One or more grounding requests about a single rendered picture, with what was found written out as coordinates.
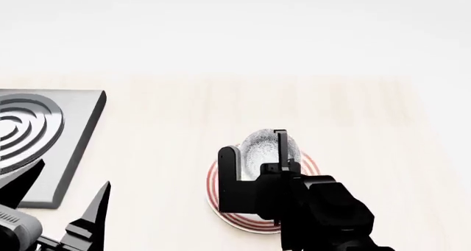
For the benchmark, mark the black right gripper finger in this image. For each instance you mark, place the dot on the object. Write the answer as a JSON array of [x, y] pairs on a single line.
[[283, 151], [230, 179]]

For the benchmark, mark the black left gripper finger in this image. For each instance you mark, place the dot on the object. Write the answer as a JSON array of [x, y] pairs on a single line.
[[92, 223], [22, 183]]

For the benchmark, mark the translucent patterned bowl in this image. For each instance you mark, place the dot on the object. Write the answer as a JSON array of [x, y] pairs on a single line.
[[259, 151]]

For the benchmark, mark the white plate with red rings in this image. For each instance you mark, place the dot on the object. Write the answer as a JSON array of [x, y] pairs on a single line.
[[212, 184]]

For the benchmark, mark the grey flat stove burner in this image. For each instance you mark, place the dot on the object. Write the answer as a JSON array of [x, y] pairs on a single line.
[[79, 140]]

